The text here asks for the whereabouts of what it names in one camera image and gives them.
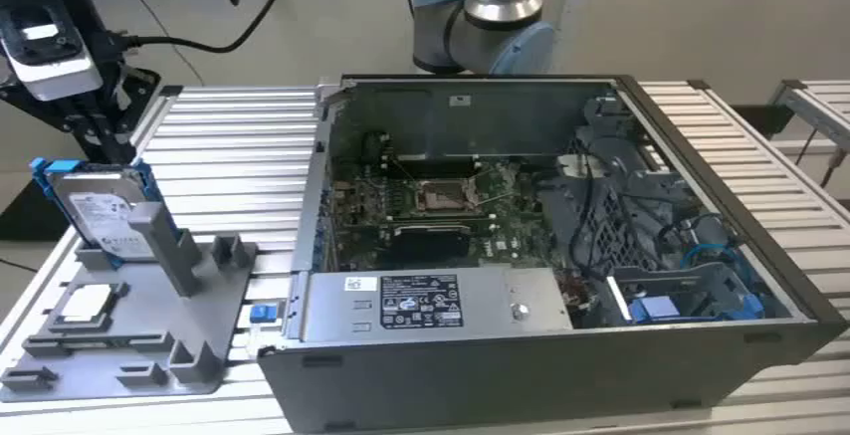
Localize metal slat side table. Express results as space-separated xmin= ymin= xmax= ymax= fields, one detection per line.
xmin=767 ymin=78 xmax=850 ymax=153

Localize black box under side table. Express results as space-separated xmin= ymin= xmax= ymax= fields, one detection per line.
xmin=731 ymin=105 xmax=795 ymax=140

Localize open black PC case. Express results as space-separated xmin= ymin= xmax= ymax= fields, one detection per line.
xmin=254 ymin=74 xmax=850 ymax=434

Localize thin wire locking lever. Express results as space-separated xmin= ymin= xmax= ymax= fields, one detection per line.
xmin=390 ymin=158 xmax=427 ymax=183

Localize green motherboard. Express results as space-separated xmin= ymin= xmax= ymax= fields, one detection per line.
xmin=328 ymin=155 xmax=557 ymax=273

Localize grey plastic parts rack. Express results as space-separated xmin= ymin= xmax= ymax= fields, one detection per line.
xmin=0 ymin=200 xmax=260 ymax=399

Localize thick black cable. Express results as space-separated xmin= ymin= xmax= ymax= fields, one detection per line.
xmin=102 ymin=0 xmax=292 ymax=54

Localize thin black wall cable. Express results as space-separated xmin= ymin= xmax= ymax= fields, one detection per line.
xmin=105 ymin=0 xmax=205 ymax=84

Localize grey perforated drive cage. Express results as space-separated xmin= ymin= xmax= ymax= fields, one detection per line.
xmin=535 ymin=123 xmax=707 ymax=278

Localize silver power supply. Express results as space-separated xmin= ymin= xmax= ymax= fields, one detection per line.
xmin=298 ymin=268 xmax=576 ymax=345

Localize CPU socket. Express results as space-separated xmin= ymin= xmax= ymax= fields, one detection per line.
xmin=415 ymin=180 xmax=480 ymax=217

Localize grey disk bay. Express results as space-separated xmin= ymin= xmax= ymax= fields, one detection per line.
xmin=595 ymin=260 xmax=765 ymax=327

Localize silver CPU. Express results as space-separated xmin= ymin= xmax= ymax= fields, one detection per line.
xmin=56 ymin=285 xmax=118 ymax=321

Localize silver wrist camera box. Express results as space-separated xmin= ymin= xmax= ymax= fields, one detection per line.
xmin=0 ymin=5 xmax=106 ymax=103

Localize black graphics card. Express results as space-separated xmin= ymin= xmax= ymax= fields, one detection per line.
xmin=389 ymin=223 xmax=471 ymax=261

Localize blue wire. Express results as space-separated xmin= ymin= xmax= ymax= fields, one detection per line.
xmin=679 ymin=212 xmax=749 ymax=278

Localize blue disk carrier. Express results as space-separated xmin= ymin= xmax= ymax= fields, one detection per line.
xmin=625 ymin=295 xmax=683 ymax=326

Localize hard disk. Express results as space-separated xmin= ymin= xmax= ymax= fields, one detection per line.
xmin=30 ymin=155 xmax=164 ymax=262

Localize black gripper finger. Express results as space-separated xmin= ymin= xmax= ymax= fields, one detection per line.
xmin=64 ymin=106 xmax=112 ymax=160
xmin=98 ymin=109 xmax=140 ymax=165

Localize metal socket cover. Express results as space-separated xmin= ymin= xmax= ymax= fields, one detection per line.
xmin=463 ymin=161 xmax=520 ymax=208

